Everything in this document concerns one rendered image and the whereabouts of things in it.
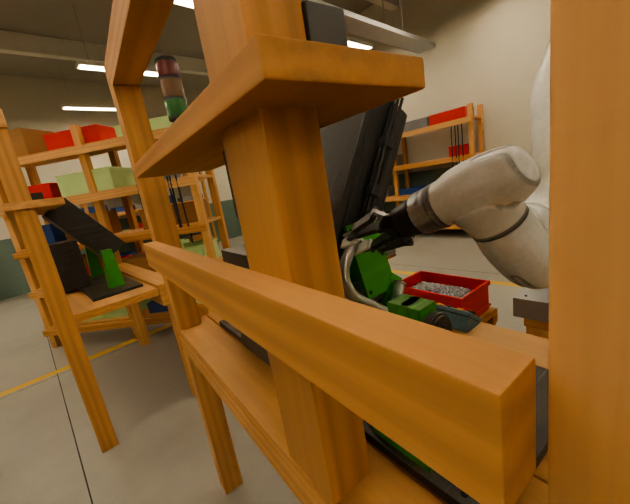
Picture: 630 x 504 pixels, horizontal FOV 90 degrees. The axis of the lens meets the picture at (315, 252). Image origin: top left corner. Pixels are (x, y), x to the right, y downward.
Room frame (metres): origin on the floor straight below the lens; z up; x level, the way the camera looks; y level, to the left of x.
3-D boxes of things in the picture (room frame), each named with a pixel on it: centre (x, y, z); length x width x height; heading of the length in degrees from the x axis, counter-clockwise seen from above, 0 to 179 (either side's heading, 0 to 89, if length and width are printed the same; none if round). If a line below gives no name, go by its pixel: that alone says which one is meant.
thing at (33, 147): (3.54, 2.14, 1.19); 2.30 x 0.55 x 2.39; 83
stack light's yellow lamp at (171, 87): (0.83, 0.27, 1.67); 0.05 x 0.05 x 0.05
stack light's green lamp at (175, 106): (0.83, 0.27, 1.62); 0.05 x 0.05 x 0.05
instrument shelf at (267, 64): (0.76, 0.17, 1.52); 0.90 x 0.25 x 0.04; 35
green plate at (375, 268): (0.88, -0.13, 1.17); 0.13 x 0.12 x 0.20; 35
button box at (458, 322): (0.92, -0.39, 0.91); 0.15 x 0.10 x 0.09; 35
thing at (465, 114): (6.51, -1.98, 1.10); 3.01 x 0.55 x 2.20; 42
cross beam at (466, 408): (0.69, 0.26, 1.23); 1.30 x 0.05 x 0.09; 35
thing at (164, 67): (0.83, 0.27, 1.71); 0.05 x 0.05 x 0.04
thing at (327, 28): (0.54, -0.03, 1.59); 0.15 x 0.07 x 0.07; 35
